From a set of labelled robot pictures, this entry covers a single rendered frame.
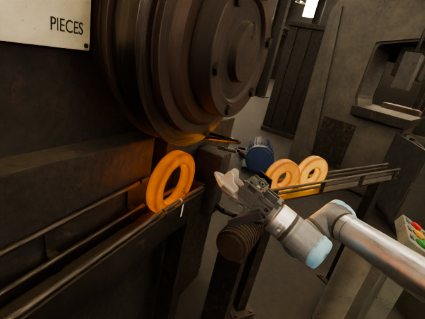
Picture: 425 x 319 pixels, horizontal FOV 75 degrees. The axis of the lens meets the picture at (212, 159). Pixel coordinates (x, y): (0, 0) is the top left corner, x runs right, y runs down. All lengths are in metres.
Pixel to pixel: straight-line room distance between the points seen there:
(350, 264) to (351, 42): 2.43
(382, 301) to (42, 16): 1.49
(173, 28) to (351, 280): 1.21
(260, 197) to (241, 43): 0.41
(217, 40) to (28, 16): 0.29
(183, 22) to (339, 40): 2.93
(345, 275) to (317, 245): 0.62
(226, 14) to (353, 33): 2.86
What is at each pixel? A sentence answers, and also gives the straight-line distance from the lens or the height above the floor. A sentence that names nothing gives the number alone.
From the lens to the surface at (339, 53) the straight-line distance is 3.34.
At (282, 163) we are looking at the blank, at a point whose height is 0.77.
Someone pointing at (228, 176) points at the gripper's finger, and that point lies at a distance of 0.81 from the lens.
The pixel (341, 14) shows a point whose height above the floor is 1.69.
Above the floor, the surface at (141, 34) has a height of 1.11.
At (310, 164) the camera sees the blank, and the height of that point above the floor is 0.77.
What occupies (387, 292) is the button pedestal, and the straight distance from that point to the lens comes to 1.49.
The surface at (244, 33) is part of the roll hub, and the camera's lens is 0.59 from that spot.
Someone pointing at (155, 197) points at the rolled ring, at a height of 0.75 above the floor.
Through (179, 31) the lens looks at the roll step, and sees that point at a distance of 0.51.
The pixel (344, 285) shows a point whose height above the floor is 0.30.
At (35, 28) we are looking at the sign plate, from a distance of 0.54.
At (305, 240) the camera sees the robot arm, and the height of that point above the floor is 0.71.
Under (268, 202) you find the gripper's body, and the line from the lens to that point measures 0.79.
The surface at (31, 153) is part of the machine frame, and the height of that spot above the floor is 0.87.
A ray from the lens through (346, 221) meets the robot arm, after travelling 0.90.
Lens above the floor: 1.11
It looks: 21 degrees down
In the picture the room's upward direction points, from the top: 12 degrees clockwise
